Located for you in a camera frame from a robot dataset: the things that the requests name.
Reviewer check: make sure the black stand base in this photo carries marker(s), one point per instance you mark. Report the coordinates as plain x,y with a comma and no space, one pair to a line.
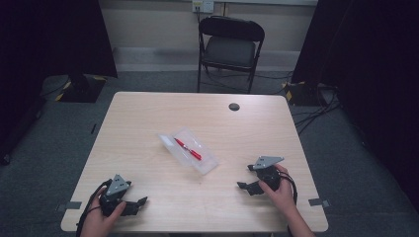
304,94
82,90

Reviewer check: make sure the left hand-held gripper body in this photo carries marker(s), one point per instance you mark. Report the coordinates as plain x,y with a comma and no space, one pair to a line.
116,187

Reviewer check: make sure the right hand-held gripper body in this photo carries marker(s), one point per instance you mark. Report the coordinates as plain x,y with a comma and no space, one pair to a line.
268,171

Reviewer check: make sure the person's left hand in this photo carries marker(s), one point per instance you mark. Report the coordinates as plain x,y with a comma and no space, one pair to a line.
99,223

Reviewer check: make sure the black curtain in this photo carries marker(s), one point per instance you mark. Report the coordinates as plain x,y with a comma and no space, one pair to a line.
39,49
372,65

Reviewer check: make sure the clear plastic pencil case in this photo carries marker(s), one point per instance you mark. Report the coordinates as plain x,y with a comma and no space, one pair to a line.
206,164

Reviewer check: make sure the red pen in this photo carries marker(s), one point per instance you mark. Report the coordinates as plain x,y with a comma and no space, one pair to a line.
188,149

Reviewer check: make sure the white wall outlet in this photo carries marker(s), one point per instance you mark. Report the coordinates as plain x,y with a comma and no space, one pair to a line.
203,6

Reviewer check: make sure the person's right hand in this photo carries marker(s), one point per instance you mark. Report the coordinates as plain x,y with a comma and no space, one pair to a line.
281,197

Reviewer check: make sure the black folding chair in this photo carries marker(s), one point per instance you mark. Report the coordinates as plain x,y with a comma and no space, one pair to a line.
230,51

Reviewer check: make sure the grey tape strip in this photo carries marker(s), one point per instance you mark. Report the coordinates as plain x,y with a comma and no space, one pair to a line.
70,206
318,202

